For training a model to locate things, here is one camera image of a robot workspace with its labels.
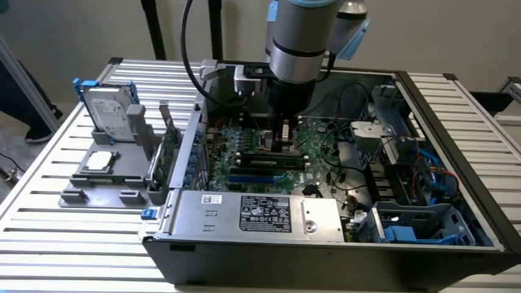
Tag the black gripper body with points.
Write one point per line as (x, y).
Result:
(290, 97)

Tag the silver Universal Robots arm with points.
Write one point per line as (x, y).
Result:
(293, 36)

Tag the black RAM stick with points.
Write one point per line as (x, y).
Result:
(276, 161)

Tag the black RAM slot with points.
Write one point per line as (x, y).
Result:
(264, 168)
(260, 155)

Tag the blue expansion slot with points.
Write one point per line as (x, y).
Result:
(256, 179)

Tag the green motherboard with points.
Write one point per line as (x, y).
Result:
(314, 158)

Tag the metal disk bay cage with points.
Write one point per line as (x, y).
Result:
(386, 128)

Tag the silver power supply unit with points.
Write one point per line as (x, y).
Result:
(228, 219)

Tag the green graphics card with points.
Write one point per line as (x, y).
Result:
(164, 152)

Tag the black tripod pole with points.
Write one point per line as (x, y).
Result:
(154, 27)
(216, 27)

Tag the black open PC case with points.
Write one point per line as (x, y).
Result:
(285, 262)

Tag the blue case latch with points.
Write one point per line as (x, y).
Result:
(148, 213)

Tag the metal disk bay with blue clips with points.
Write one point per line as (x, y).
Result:
(422, 219)

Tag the silver hard disk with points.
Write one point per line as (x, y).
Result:
(108, 116)

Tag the silver CPU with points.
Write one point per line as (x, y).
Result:
(98, 160)

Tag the grey parts rack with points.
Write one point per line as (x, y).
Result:
(101, 200)

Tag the blue disk caddy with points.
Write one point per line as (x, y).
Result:
(89, 83)

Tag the person leg dark trousers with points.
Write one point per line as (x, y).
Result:
(38, 128)

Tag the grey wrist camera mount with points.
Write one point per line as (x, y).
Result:
(244, 76)

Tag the aluminium frame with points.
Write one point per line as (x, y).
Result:
(509, 100)

